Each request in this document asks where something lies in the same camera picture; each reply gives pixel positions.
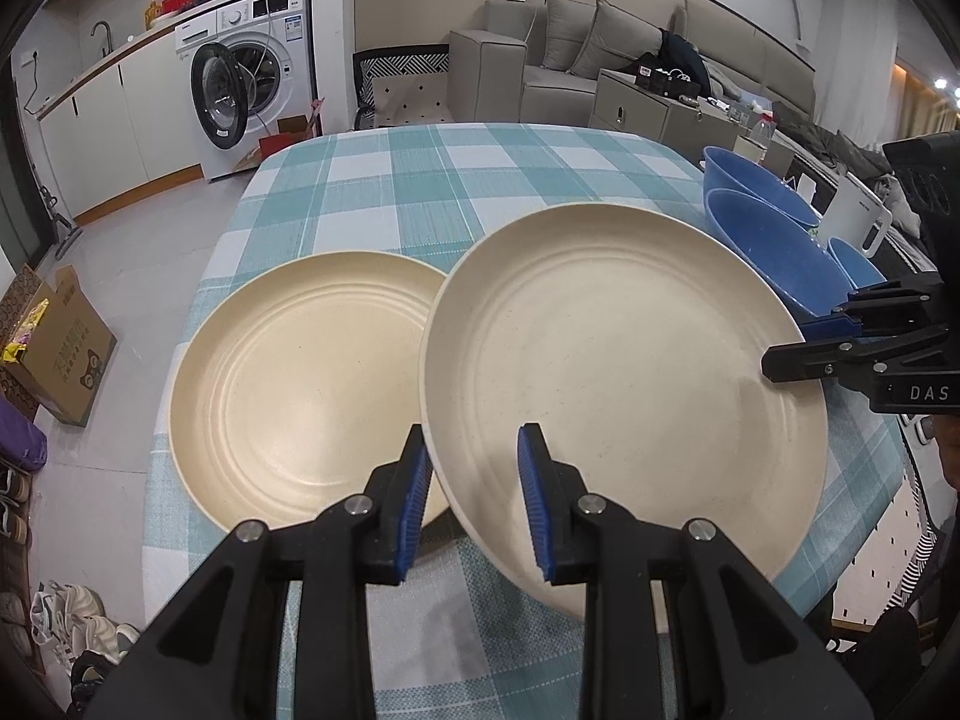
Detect large dark blue bowl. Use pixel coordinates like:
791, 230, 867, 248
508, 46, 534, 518
703, 188, 853, 322

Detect light blue ribbed bowl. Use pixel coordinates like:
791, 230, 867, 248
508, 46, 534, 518
827, 238, 887, 289

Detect beige plate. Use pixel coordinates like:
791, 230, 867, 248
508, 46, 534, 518
167, 250, 444, 530
420, 203, 828, 616

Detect white kitchen cabinets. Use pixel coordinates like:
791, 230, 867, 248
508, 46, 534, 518
39, 34, 202, 223

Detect person's right hand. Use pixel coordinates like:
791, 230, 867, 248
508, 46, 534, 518
932, 415, 960, 491

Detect white electric kettle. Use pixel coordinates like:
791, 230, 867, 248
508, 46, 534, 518
815, 172, 893, 259

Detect white sneakers on floor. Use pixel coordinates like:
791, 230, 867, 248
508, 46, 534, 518
29, 582, 140, 670

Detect teal checkered tablecloth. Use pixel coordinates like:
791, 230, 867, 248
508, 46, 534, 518
189, 124, 905, 718

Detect grey side cabinet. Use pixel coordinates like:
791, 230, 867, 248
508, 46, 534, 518
589, 70, 745, 163

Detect purple bag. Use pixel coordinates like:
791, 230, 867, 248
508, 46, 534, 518
0, 398, 47, 473

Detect cardboard box with snacks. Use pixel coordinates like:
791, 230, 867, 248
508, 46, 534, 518
2, 265, 117, 427

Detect grey sofa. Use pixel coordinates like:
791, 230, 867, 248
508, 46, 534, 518
448, 0, 815, 127

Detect red cardboard box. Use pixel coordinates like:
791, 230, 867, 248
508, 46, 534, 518
259, 115, 317, 160

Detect white washing machine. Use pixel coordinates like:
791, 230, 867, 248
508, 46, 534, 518
174, 0, 319, 182

